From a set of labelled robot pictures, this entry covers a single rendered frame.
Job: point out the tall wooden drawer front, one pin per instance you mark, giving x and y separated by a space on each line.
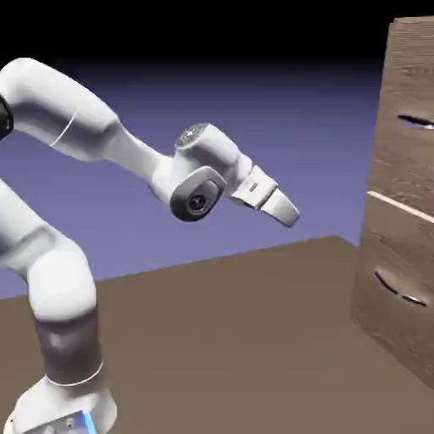
407 162

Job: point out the short wooden drawer front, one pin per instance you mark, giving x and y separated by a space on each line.
390 247

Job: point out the brown wooden cabinet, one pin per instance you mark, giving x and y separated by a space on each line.
400 217

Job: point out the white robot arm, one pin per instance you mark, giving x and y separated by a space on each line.
67 115

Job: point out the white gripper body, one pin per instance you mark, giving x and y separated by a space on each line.
279 205

